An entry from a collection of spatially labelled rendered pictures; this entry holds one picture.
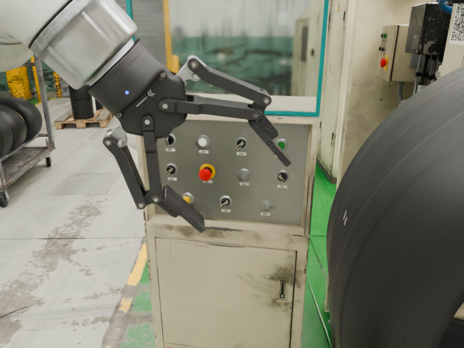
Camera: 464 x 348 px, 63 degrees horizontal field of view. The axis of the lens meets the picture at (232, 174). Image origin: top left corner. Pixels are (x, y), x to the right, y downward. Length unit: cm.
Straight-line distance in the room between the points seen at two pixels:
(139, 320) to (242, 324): 97
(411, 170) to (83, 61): 33
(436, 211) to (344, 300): 15
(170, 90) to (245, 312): 109
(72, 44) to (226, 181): 90
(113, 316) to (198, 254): 114
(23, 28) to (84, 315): 212
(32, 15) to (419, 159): 38
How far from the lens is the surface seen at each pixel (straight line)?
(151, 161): 43
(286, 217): 124
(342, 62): 380
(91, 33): 37
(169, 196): 46
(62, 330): 237
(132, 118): 42
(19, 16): 38
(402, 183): 42
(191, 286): 138
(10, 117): 426
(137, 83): 38
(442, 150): 41
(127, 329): 226
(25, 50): 51
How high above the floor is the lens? 149
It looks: 21 degrees down
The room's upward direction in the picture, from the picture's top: straight up
